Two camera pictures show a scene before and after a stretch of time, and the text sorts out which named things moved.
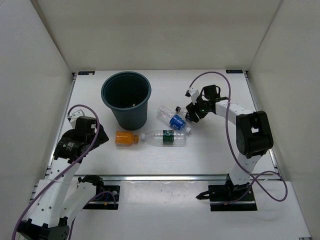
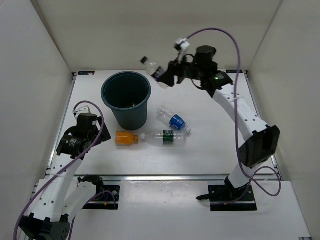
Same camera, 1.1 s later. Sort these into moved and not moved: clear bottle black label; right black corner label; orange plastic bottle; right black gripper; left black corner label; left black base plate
Moved: clear bottle black label; right black gripper
Not moved: orange plastic bottle; left black corner label; right black corner label; left black base plate
